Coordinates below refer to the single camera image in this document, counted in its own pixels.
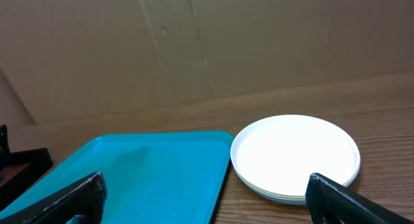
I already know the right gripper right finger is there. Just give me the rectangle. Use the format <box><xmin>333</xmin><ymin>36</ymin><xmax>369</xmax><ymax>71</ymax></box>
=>
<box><xmin>305</xmin><ymin>173</ymin><xmax>413</xmax><ymax>224</ymax></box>

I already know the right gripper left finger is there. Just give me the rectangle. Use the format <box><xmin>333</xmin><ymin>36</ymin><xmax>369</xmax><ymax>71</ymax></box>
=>
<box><xmin>1</xmin><ymin>172</ymin><xmax>107</xmax><ymax>224</ymax></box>

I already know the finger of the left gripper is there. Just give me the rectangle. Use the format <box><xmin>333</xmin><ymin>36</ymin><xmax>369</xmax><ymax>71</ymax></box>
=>
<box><xmin>0</xmin><ymin>124</ymin><xmax>10</xmax><ymax>158</ymax></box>

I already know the white pink plate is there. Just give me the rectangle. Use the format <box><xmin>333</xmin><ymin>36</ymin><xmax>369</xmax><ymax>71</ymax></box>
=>
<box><xmin>230</xmin><ymin>115</ymin><xmax>361</xmax><ymax>204</ymax></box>

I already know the red black small tray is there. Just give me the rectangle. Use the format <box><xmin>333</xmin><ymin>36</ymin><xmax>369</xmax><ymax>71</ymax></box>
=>
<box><xmin>1</xmin><ymin>148</ymin><xmax>53</xmax><ymax>210</ymax></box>

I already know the teal plastic tray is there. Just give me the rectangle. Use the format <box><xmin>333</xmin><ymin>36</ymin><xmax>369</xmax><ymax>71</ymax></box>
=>
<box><xmin>1</xmin><ymin>131</ymin><xmax>233</xmax><ymax>223</ymax></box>

